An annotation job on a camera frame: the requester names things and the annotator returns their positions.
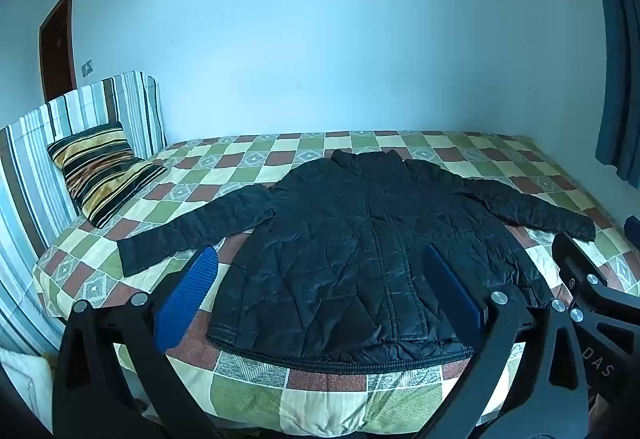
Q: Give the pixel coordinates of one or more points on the wall light switch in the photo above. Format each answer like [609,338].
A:
[87,67]

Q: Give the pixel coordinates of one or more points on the checkered bedspread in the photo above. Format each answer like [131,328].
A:
[280,159]

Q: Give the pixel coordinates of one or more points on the black quilted jacket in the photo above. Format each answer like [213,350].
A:
[360,259]

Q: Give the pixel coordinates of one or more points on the brown wooden door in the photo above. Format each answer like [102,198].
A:
[56,54]

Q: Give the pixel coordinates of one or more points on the white quilted cloth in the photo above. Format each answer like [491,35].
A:
[25,389]

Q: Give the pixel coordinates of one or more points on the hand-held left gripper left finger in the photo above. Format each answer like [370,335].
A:
[186,298]

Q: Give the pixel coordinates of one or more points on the blue curtain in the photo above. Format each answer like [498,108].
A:
[617,69]

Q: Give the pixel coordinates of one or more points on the striped upholstered headboard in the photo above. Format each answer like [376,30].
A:
[60,129]

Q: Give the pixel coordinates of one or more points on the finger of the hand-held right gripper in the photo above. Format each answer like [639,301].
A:
[580,264]

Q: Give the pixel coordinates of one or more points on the striped yellow black pillow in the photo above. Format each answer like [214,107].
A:
[102,171]

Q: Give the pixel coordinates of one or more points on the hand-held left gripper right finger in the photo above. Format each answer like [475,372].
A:
[454,295]

